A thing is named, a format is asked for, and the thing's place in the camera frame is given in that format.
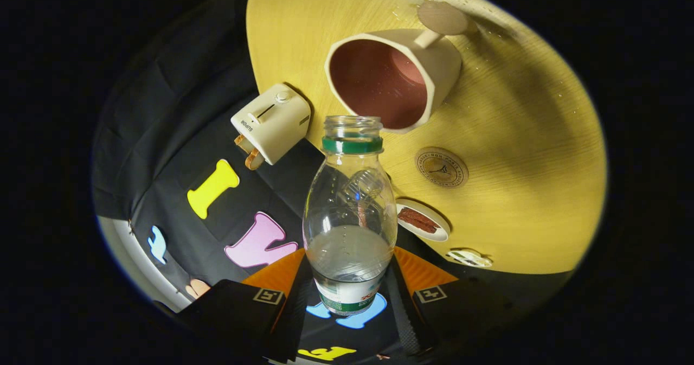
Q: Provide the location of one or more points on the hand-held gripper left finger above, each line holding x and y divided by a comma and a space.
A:
295, 321

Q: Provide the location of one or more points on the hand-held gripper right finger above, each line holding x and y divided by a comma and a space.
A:
404, 321

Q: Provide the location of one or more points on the round wooden coaster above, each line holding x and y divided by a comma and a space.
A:
442, 167

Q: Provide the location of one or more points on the wooden table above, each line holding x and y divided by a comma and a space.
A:
515, 137

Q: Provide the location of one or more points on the brown meat slice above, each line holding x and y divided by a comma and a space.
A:
418, 220

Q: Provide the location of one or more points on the white round plate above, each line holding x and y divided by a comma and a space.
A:
440, 234

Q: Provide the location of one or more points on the toasted bread slice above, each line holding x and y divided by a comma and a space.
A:
240, 140
255, 160

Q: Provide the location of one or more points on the cream cup with red inside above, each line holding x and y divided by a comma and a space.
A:
442, 66

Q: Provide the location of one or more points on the white toaster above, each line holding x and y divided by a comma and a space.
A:
271, 123

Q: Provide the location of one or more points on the white divided condiment dish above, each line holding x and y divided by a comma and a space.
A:
469, 258

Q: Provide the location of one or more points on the clear plastic juice bottle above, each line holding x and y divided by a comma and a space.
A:
349, 240

